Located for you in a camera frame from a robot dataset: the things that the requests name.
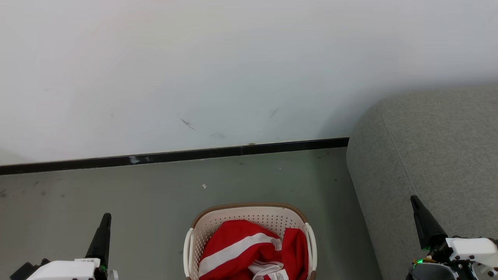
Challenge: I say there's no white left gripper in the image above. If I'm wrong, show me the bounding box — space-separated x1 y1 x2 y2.
26 213 119 280

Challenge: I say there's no red garment with white trim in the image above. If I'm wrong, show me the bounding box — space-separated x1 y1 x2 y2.
249 227 310 280

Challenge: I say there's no cream perforated laundry basket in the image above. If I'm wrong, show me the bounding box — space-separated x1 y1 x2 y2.
183 202 317 280

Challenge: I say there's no red jacket with white stripe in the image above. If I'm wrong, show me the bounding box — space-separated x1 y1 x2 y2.
198 220 282 280

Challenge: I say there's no black baseboard strip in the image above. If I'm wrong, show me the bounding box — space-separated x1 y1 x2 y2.
0 137 349 175

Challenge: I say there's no grey fabric sofa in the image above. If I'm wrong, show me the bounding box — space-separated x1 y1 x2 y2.
346 84 498 280

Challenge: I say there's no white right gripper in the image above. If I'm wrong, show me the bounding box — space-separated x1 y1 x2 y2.
410 196 498 280

